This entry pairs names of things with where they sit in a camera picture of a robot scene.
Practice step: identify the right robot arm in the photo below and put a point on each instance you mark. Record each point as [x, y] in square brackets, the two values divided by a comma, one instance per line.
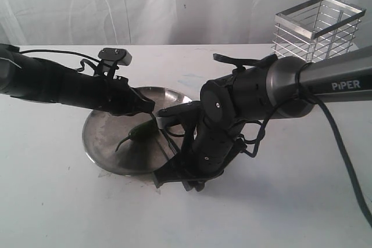
[255, 92]

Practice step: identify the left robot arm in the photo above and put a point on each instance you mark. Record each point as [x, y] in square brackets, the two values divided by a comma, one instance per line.
[93, 85]

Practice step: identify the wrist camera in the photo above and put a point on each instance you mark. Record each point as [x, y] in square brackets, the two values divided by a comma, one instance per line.
[184, 114]
[109, 61]

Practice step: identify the white backdrop curtain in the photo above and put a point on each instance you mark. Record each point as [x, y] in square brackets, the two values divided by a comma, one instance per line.
[145, 22]

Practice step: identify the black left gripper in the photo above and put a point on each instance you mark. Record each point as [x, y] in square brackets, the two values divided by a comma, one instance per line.
[124, 100]

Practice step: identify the wire metal utensil holder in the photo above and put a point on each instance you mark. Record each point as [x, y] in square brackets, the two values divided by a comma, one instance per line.
[316, 29]

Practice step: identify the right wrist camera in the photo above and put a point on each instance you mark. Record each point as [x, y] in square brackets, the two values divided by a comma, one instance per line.
[184, 114]

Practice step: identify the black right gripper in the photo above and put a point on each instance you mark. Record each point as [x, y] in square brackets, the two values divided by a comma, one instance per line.
[210, 152]

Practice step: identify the black kitchen knife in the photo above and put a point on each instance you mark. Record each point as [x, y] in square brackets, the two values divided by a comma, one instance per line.
[170, 142]

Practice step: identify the round steel plate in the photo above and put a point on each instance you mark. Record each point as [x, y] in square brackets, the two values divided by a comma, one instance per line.
[128, 145]

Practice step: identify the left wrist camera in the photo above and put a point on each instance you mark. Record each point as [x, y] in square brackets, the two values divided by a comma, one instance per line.
[109, 61]

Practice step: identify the green chili pepper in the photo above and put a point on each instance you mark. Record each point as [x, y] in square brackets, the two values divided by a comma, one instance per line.
[140, 133]

